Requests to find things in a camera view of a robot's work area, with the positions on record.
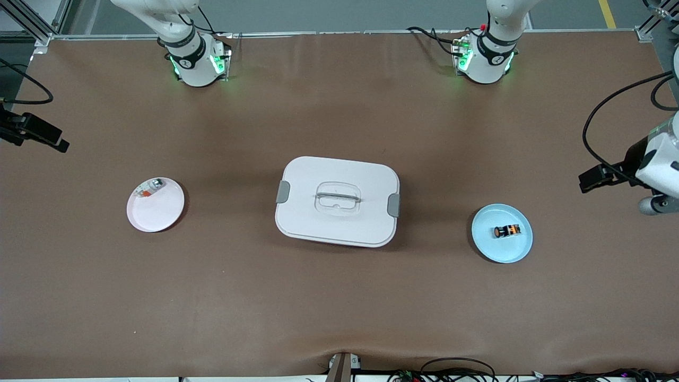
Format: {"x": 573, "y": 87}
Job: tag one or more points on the grey box latch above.
{"x": 393, "y": 206}
{"x": 283, "y": 192}

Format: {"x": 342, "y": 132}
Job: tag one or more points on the silver headed switch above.
{"x": 151, "y": 187}

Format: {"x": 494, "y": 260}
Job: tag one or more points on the light blue round plate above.
{"x": 501, "y": 252}

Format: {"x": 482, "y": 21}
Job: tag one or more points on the white lidded storage box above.
{"x": 339, "y": 228}

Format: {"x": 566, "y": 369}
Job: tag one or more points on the pink round plate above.
{"x": 159, "y": 215}

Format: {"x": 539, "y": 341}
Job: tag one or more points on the brown camera mounting post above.
{"x": 342, "y": 369}

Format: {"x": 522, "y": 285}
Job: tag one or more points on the aluminium frame profile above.
{"x": 644, "y": 33}
{"x": 40, "y": 33}

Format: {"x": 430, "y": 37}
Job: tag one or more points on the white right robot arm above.
{"x": 196, "y": 69}

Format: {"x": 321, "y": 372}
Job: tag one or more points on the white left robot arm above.
{"x": 485, "y": 66}

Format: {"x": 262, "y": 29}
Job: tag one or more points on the silver table edge rail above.
{"x": 345, "y": 33}

